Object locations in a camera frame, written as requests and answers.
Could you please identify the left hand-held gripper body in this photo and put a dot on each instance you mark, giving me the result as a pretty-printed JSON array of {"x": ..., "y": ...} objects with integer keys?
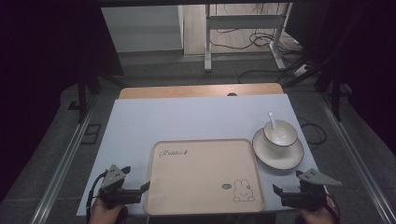
[{"x": 115, "y": 194}]

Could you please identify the white ceramic spoon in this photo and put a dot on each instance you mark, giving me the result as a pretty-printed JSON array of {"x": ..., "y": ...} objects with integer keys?
[{"x": 271, "y": 119}]

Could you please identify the white bowl with dark rim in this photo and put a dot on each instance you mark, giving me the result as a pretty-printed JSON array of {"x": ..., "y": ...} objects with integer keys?
[{"x": 285, "y": 137}]

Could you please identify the black metal stand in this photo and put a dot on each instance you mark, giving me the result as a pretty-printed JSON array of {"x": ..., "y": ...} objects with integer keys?
[{"x": 82, "y": 96}]

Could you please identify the white metal desk frame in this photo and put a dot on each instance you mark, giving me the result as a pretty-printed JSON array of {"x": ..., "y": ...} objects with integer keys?
[{"x": 208, "y": 40}]

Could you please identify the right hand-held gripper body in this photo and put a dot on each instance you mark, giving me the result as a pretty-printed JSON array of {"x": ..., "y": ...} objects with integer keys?
[{"x": 308, "y": 194}]

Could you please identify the person's left hand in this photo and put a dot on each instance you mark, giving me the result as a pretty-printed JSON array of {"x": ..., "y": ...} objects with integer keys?
[{"x": 104, "y": 214}]

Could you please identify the wooden table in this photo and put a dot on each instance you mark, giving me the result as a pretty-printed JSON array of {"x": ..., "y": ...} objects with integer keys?
[{"x": 186, "y": 90}]

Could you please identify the person's right hand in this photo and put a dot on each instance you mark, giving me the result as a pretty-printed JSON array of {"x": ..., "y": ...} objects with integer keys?
[{"x": 316, "y": 216}]

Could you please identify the grey cabinet panel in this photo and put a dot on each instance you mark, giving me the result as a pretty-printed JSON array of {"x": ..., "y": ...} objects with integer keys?
[{"x": 143, "y": 28}]

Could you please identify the aluminium floor rail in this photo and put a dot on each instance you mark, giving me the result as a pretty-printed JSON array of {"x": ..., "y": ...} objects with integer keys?
[
  {"x": 358, "y": 161},
  {"x": 62, "y": 161}
]

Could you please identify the white table mat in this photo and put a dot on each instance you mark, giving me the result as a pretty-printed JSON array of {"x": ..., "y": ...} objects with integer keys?
[{"x": 155, "y": 119}]

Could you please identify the black tripod legs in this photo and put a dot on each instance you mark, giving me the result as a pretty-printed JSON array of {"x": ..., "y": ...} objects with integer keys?
[{"x": 335, "y": 93}]

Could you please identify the black floor plate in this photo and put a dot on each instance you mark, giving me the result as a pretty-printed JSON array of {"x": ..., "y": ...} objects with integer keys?
[{"x": 91, "y": 133}]

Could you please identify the beige rabbit print tray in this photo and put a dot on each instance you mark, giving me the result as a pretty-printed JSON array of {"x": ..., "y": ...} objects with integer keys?
[{"x": 202, "y": 177}]

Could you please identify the white saucer with dark rim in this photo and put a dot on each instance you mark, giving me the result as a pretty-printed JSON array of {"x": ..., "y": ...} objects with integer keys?
[{"x": 274, "y": 159}]

